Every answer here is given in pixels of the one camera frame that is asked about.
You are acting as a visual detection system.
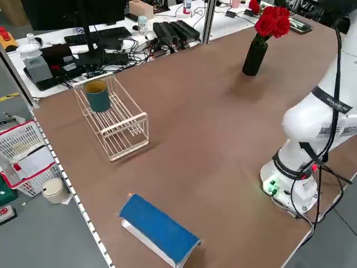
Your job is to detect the black vase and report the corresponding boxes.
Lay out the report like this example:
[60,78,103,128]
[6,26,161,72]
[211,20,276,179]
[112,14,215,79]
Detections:
[242,39,269,76]

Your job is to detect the red flower bunch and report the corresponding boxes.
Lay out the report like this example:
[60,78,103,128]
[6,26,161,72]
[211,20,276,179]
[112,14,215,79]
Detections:
[254,6,291,45]

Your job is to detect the teal cup yellow inside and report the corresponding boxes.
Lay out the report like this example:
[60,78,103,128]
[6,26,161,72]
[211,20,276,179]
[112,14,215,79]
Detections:
[84,80,112,113]

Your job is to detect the blue towel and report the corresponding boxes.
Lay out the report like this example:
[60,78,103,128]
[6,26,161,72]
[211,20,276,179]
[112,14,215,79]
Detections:
[119,194,201,265]

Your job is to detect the black power adapter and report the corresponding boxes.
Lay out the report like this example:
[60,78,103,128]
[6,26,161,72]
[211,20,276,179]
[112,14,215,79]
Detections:
[152,21,179,45]
[170,20,201,41]

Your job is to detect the clear bottle pale cap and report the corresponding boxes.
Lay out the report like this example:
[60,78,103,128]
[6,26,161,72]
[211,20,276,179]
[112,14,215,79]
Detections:
[138,15,148,36]

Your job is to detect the black keyboard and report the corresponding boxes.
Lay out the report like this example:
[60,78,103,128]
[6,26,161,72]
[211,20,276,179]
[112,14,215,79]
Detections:
[64,27,132,47]

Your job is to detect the cardboard box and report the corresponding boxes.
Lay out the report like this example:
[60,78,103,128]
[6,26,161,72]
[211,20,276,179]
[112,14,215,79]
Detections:
[128,0,155,20]

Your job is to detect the small white bin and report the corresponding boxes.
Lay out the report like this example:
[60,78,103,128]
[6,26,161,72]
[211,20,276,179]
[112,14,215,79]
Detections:
[41,178,70,204]

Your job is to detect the grey box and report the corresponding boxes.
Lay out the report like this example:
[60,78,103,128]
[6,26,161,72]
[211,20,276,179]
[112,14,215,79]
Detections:
[23,57,54,83]

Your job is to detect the white basket red rim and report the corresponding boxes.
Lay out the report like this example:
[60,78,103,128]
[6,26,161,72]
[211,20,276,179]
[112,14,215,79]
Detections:
[0,119,64,198]

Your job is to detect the black computer monitor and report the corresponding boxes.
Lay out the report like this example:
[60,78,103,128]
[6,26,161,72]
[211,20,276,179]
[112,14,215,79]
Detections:
[21,0,129,68]

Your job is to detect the green box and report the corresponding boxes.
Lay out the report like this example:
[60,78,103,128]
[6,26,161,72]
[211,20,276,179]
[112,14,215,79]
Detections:
[0,178,19,206]

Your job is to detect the red emergency stop button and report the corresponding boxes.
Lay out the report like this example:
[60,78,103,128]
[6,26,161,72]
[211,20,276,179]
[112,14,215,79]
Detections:
[0,205,18,224]

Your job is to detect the cream wire rack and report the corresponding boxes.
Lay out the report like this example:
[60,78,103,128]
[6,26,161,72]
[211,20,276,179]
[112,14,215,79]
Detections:
[74,75,150,162]

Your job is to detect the tangled black desk cables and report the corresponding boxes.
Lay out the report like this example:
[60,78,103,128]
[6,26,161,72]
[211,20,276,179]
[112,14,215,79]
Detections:
[55,36,182,87]

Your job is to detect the aluminium frame post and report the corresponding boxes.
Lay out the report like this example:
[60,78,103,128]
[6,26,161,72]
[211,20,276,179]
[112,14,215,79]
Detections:
[202,0,217,45]

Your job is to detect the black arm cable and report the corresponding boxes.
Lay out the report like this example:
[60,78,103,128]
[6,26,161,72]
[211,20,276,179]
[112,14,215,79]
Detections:
[290,16,353,227]

